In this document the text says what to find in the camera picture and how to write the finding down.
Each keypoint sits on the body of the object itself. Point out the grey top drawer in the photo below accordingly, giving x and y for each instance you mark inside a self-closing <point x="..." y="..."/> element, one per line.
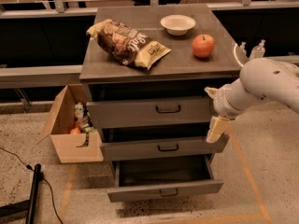
<point x="150" y="112"/>

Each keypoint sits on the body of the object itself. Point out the grey drawer cabinet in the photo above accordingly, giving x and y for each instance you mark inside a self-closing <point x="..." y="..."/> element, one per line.
<point x="177" y="74"/>

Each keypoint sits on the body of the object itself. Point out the white bottle in box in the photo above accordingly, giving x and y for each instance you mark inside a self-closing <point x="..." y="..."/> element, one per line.
<point x="78" y="111"/>

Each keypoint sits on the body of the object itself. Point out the brown chip bag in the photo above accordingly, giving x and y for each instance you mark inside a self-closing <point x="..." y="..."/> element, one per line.
<point x="127" y="45"/>

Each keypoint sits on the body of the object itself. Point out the grey middle drawer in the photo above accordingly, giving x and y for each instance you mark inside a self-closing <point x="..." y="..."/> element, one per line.
<point x="161" y="148"/>

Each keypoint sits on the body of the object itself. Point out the cardboard box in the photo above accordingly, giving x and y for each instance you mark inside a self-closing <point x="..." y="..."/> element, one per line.
<point x="70" y="147"/>

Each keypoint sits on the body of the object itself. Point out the orange fruit in box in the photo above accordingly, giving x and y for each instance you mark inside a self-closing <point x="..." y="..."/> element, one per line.
<point x="75" y="131"/>

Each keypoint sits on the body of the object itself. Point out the white bowl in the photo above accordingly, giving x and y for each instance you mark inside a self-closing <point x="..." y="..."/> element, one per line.
<point x="177" y="24"/>

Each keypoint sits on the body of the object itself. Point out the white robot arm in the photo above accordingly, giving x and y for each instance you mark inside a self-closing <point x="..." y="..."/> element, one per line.
<point x="260" y="80"/>

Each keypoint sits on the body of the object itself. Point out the grey drawer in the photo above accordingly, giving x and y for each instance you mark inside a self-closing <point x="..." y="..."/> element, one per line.
<point x="161" y="148"/>
<point x="150" y="112"/>
<point x="163" y="178"/>

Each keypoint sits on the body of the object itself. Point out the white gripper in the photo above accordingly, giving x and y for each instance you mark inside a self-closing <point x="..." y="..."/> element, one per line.
<point x="221" y="104"/>

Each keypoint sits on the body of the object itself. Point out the clear plastic bottle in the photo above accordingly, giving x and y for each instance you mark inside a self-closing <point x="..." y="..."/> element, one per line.
<point x="258" y="51"/>

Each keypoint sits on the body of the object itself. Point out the grey bottom drawer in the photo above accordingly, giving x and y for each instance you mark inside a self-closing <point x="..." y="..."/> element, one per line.
<point x="163" y="178"/>

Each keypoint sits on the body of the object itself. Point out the red apple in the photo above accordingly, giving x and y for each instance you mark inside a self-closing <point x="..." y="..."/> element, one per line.
<point x="203" y="45"/>

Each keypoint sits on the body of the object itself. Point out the black stand leg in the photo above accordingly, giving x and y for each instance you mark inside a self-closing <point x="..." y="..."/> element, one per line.
<point x="27" y="206"/>

